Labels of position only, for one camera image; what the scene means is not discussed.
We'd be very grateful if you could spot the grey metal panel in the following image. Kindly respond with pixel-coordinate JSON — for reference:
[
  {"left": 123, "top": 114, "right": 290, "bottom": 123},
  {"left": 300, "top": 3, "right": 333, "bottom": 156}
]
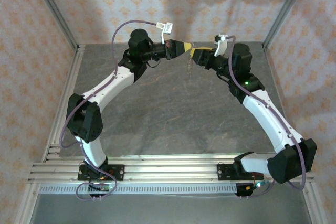
[{"left": 30, "top": 194, "right": 312, "bottom": 224}]

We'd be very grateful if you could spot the aluminium frame post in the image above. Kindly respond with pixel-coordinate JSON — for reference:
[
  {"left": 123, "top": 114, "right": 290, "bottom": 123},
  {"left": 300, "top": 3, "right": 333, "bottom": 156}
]
[
  {"left": 28, "top": 0, "right": 86, "bottom": 53},
  {"left": 261, "top": 0, "right": 313, "bottom": 49}
]

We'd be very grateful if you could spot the aluminium table rail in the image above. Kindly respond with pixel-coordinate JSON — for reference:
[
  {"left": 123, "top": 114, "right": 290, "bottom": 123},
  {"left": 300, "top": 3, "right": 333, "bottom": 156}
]
[{"left": 41, "top": 45, "right": 86, "bottom": 162}]

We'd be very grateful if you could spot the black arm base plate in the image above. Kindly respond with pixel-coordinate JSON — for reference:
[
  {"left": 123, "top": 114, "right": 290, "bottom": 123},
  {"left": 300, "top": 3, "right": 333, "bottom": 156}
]
[
  {"left": 217, "top": 163, "right": 263, "bottom": 182},
  {"left": 78, "top": 164, "right": 125, "bottom": 182}
]

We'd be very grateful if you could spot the long aluminium mounting rail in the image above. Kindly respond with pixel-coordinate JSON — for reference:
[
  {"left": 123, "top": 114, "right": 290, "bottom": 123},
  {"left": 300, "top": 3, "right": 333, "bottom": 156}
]
[{"left": 27, "top": 162, "right": 315, "bottom": 183}]

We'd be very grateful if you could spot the black electronics mount with LED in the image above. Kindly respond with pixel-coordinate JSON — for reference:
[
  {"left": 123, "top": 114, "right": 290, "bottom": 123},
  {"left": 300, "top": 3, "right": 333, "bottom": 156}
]
[
  {"left": 88, "top": 181, "right": 118, "bottom": 199},
  {"left": 235, "top": 180, "right": 271, "bottom": 198}
]

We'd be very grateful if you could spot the white slotted cable duct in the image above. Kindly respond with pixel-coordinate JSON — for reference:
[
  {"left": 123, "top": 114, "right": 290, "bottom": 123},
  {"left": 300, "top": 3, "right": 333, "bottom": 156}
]
[{"left": 38, "top": 184, "right": 238, "bottom": 195}]

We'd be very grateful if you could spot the aluminium frame leg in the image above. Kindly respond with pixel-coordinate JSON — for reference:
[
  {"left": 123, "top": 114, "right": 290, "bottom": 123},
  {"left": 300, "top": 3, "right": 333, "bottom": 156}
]
[
  {"left": 301, "top": 182, "right": 322, "bottom": 224},
  {"left": 15, "top": 182, "right": 40, "bottom": 224}
]

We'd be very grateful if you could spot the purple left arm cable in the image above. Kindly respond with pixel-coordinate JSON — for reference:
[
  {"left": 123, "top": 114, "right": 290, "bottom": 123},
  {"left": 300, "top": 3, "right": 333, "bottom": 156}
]
[{"left": 59, "top": 20, "right": 158, "bottom": 202}]

